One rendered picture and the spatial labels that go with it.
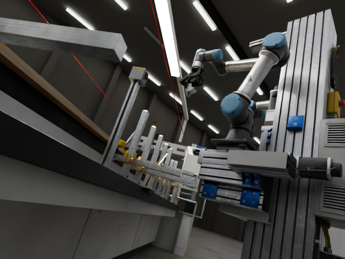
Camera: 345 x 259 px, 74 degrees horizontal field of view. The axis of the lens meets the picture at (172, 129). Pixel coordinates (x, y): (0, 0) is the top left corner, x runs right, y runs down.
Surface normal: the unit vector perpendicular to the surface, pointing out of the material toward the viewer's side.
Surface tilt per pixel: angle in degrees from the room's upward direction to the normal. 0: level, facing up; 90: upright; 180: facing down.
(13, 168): 90
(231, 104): 97
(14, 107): 90
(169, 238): 90
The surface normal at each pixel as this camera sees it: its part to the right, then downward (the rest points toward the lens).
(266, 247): -0.63, -0.42
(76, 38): -0.13, -0.36
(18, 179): 0.95, 0.22
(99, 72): 0.73, -0.02
